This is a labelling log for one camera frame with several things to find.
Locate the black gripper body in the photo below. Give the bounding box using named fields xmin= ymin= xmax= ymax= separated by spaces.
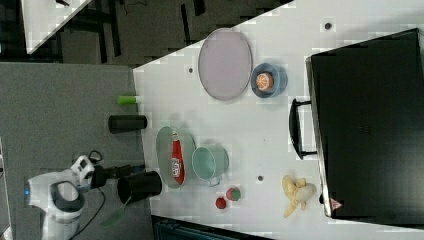
xmin=91 ymin=165 xmax=144 ymax=189

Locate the red plush ketchup bottle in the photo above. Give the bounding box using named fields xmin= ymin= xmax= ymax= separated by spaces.
xmin=171 ymin=132 xmax=185 ymax=185

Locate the mint green oval strainer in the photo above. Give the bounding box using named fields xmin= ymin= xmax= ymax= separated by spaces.
xmin=156 ymin=126 xmax=196 ymax=189

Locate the large black cylindrical container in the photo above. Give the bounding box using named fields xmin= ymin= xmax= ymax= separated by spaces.
xmin=117 ymin=171 xmax=162 ymax=204

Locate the black cylindrical cup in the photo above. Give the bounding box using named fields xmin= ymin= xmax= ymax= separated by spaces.
xmin=108 ymin=115 xmax=148 ymax=134

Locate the green plush pear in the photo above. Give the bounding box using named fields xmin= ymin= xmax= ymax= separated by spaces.
xmin=117 ymin=95 xmax=142 ymax=105

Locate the mint green metal cup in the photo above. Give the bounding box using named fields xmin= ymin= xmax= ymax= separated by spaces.
xmin=192 ymin=144 xmax=229 ymax=187

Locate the small red tomato toy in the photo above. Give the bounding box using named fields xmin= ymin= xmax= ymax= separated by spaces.
xmin=215 ymin=197 xmax=227 ymax=209

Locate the plush strawberry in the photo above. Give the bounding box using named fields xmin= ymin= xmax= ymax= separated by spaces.
xmin=226 ymin=187 xmax=241 ymax=201

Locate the grey round tray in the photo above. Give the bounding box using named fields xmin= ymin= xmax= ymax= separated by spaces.
xmin=198 ymin=28 xmax=252 ymax=101

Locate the orange fruit slice toy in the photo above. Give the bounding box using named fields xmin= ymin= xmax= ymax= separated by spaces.
xmin=256 ymin=72 xmax=274 ymax=92

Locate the blue bowl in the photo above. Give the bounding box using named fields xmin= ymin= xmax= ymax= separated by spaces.
xmin=250 ymin=63 xmax=288 ymax=98

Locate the peeled plush banana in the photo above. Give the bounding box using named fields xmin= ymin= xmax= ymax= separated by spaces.
xmin=282 ymin=175 xmax=316 ymax=218

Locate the silver toaster oven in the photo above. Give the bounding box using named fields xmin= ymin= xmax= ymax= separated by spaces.
xmin=305 ymin=28 xmax=424 ymax=229

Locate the blue metal frame rail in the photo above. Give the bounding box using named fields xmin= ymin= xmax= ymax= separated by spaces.
xmin=151 ymin=215 xmax=271 ymax=240

